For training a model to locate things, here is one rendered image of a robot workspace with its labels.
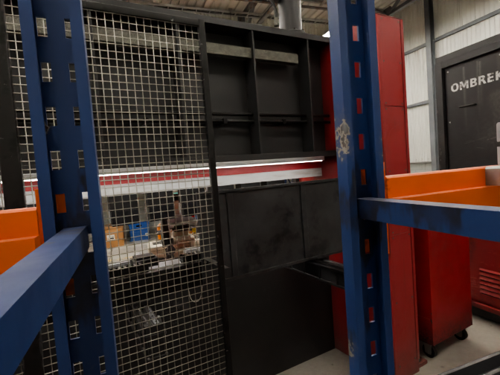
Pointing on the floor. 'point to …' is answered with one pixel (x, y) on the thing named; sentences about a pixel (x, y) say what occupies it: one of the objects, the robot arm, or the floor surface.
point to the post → (13, 168)
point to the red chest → (442, 287)
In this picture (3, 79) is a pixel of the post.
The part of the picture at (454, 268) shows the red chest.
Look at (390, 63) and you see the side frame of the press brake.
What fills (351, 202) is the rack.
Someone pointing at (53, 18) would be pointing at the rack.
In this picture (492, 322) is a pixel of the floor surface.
